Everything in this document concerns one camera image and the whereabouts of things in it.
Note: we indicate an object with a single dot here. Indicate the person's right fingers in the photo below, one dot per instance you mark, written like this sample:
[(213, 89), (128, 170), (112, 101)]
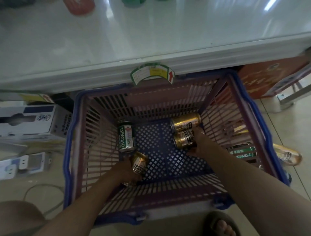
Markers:
[(198, 136)]

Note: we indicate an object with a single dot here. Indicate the person's right hand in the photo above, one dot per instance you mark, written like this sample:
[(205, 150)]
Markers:
[(205, 145)]

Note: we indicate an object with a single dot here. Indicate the white chest freezer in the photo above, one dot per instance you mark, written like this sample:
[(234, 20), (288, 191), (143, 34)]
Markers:
[(145, 41)]

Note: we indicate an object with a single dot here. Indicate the green container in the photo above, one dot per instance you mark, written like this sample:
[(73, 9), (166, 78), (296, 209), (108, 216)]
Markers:
[(133, 2)]

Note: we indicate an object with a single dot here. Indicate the person's left leg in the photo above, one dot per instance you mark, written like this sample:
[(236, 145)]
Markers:
[(19, 218)]

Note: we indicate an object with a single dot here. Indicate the green-edged energy label sticker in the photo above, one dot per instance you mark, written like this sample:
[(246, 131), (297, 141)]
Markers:
[(152, 73)]

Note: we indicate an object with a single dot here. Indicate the person's left forearm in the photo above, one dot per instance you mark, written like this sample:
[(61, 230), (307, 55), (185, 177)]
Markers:
[(82, 209)]

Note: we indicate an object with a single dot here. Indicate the red cardboard box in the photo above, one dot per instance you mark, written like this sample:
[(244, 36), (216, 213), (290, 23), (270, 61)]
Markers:
[(267, 76)]

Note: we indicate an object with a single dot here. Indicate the person's right forearm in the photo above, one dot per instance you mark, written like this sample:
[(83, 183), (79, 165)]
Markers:
[(255, 194)]

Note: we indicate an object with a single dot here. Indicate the person's right foot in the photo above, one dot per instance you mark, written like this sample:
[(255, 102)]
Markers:
[(223, 229)]

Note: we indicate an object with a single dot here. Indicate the white power strip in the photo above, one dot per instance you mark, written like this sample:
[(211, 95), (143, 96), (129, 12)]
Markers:
[(21, 165)]

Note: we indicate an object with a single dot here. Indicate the white and blue cardboard box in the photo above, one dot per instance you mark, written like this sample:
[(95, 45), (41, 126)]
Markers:
[(31, 121)]

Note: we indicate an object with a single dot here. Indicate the gold beer can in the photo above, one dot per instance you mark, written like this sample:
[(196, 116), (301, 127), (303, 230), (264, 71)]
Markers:
[(288, 154), (186, 121), (237, 128), (182, 140), (139, 163)]

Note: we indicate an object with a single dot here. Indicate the person's left hand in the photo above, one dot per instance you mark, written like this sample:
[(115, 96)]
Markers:
[(121, 172)]

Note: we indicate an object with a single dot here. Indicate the person's left fingers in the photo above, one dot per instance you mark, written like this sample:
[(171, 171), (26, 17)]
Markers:
[(130, 178)]

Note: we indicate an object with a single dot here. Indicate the dark sandal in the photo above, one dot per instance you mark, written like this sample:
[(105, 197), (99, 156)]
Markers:
[(213, 221)]

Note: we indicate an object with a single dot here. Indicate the purple basket with blue rim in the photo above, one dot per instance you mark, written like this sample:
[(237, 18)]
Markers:
[(170, 192)]

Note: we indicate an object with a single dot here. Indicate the red container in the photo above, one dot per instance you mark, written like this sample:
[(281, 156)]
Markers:
[(79, 6)]

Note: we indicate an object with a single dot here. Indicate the metal rack leg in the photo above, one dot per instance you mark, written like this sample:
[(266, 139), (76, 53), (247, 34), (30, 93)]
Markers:
[(292, 94)]

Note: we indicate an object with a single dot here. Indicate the green beer can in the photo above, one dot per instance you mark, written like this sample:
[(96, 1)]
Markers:
[(126, 137), (243, 150)]

